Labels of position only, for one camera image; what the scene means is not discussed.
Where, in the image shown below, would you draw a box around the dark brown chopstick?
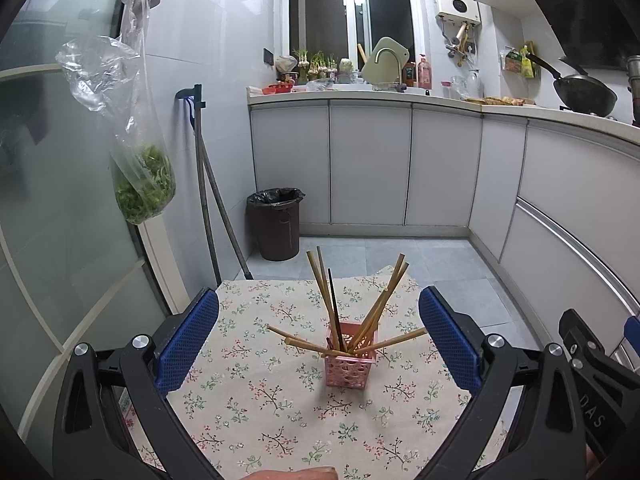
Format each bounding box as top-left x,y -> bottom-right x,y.
327,269 -> 346,353

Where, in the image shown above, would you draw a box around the bunch of wooden chopsticks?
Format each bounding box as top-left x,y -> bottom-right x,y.
266,247 -> 428,358

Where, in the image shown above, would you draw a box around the clear glass cups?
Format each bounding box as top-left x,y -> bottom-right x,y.
440,72 -> 481,101

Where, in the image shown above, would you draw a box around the brown trash bin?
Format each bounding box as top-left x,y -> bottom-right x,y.
246,188 -> 306,262

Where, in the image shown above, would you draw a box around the hanging seasoning packets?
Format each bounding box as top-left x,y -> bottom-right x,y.
504,42 -> 542,80

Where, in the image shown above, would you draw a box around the wooden chopping board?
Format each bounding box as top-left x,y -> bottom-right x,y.
467,95 -> 536,107

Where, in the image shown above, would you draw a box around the metal faucet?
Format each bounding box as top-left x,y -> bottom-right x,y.
375,48 -> 407,93

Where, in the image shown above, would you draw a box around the black range hood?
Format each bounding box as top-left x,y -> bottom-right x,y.
507,0 -> 640,68

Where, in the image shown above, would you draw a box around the wall mop holder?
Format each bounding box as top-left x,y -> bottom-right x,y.
176,84 -> 207,110

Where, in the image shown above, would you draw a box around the water heater pipes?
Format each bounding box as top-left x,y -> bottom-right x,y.
445,22 -> 476,68

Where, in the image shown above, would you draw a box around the glass sliding door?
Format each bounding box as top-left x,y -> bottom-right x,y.
0,0 -> 191,461

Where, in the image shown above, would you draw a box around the pink perforated utensil basket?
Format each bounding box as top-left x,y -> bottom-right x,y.
324,324 -> 377,389

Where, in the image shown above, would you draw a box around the sprouting garlic bulbs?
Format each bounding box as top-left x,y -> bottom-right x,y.
291,49 -> 341,81

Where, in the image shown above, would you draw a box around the steel pot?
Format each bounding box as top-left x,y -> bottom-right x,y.
627,55 -> 640,128

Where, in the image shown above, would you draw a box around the white kitchen counter cabinets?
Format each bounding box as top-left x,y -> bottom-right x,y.
246,85 -> 640,391

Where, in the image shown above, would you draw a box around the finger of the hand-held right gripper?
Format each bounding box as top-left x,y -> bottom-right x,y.
559,308 -> 608,367
622,315 -> 640,356

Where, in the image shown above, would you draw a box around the black wok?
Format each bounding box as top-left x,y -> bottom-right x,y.
525,52 -> 618,117

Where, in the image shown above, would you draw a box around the plastic bag of greens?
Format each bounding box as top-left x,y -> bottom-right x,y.
56,0 -> 177,225

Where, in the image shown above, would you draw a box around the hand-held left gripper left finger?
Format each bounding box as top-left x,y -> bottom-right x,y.
51,287 -> 223,480

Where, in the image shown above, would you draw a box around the black trash bag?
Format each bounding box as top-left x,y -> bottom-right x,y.
247,188 -> 306,207

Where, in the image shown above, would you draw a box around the pale green cutting board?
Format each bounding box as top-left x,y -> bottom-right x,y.
361,36 -> 410,85

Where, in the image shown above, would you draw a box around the kitchen window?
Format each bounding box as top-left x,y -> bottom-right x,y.
289,0 -> 416,73

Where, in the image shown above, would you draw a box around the floral tablecloth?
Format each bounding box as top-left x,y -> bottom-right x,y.
120,264 -> 511,480

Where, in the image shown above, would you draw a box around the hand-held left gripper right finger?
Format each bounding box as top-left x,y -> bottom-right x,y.
417,286 -> 601,480

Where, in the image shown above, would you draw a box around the pink soap bottle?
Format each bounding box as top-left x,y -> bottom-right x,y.
416,53 -> 434,89

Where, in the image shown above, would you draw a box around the person's left hand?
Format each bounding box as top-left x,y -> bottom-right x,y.
248,466 -> 342,480

